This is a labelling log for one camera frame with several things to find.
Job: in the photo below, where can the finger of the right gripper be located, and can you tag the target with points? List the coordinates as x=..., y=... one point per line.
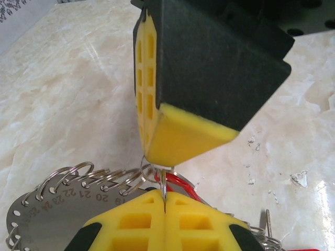
x=135, y=78
x=209, y=78

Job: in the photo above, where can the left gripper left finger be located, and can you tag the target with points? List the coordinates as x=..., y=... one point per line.
x=131, y=227

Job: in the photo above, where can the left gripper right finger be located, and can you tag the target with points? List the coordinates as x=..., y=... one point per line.
x=204, y=230

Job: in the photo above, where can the red plastic key tag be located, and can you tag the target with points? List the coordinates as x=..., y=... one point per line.
x=301, y=249
x=192, y=193

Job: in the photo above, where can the metal key organiser with rings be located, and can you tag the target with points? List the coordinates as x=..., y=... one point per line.
x=78, y=209

